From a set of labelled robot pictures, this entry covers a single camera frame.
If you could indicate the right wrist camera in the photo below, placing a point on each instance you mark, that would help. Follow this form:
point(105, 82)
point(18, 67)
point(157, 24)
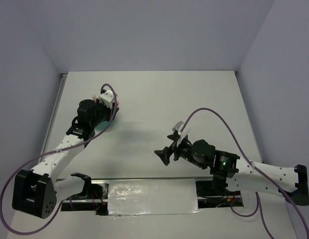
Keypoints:
point(181, 132)

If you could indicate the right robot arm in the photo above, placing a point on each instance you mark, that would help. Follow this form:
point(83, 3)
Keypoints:
point(231, 174)

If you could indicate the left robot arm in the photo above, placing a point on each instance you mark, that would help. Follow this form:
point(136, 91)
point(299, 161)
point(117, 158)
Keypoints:
point(37, 191)

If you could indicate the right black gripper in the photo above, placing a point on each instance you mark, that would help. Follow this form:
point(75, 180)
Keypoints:
point(164, 154)

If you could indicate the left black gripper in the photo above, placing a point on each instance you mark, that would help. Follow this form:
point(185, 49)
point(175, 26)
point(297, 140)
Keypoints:
point(99, 103)

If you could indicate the silver foil base cover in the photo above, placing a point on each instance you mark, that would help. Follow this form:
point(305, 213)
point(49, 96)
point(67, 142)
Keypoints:
point(152, 197)

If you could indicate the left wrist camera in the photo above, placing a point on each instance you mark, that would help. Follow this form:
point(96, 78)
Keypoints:
point(106, 98)

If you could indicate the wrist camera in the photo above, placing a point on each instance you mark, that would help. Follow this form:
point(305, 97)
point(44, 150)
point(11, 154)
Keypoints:
point(106, 98)
point(181, 132)

